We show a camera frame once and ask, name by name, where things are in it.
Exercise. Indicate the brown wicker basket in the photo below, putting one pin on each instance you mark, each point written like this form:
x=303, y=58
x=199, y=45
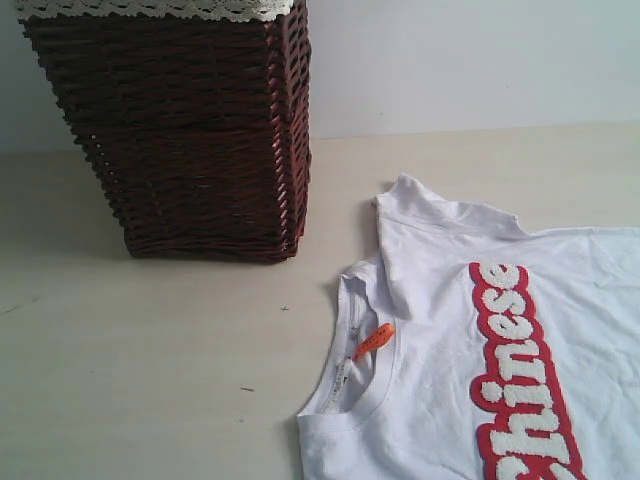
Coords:
x=197, y=130

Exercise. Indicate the orange clothing tag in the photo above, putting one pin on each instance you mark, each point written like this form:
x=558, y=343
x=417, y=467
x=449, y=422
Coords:
x=380, y=337

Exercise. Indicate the white t-shirt red lettering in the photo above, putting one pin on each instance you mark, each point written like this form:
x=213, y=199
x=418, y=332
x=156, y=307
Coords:
x=515, y=354

